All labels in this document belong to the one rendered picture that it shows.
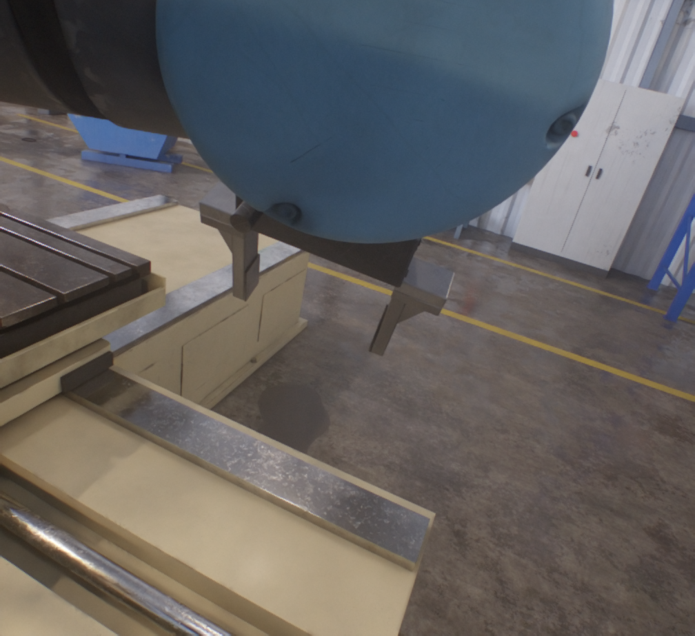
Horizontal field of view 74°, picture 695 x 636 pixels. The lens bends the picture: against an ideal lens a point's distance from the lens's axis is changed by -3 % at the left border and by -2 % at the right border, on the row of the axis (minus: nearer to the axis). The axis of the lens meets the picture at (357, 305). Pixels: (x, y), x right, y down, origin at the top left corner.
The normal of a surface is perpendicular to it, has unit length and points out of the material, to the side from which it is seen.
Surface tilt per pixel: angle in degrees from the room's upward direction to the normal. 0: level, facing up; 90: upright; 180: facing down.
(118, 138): 90
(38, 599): 0
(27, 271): 0
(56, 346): 90
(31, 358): 90
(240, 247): 114
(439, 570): 0
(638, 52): 90
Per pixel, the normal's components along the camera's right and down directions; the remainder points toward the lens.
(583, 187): -0.36, 0.35
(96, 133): 0.12, 0.47
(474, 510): 0.20, -0.87
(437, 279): 0.19, -0.61
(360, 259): -0.32, 0.70
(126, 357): 0.91, 0.33
